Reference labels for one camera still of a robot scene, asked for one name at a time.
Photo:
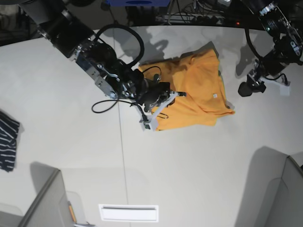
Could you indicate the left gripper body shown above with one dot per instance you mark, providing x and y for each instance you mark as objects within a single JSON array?
[{"x": 254, "y": 83}]

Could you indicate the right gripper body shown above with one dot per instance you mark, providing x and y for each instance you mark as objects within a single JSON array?
[{"x": 155, "y": 94}]

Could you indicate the orange yellow T-shirt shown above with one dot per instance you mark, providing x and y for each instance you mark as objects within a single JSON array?
[{"x": 197, "y": 74}]

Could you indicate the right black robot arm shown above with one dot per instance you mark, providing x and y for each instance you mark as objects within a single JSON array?
[{"x": 98, "y": 59}]

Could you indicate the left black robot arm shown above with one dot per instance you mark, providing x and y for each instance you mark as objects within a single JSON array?
[{"x": 287, "y": 48}]

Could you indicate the grey bin right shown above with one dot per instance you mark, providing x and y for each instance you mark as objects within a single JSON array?
[{"x": 282, "y": 203}]

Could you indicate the grey bin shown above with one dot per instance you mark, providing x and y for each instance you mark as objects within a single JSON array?
[
  {"x": 53, "y": 206},
  {"x": 282, "y": 203}
]

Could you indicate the white label plate on table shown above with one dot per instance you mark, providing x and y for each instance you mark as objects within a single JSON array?
[{"x": 129, "y": 213}]

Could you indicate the navy white striped garment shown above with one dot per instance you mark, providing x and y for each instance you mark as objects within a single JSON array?
[{"x": 9, "y": 130}]

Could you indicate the grey bin left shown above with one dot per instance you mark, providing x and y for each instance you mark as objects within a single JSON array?
[{"x": 53, "y": 206}]

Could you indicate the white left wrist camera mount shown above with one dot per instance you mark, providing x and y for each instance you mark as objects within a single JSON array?
[{"x": 280, "y": 80}]

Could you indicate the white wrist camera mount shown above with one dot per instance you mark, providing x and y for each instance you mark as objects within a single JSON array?
[
  {"x": 148, "y": 119},
  {"x": 280, "y": 80}
]

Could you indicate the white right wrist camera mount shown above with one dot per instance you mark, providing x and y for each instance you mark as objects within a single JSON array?
[{"x": 148, "y": 119}]

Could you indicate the power strip with cables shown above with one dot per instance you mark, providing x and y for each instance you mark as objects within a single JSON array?
[{"x": 190, "y": 19}]

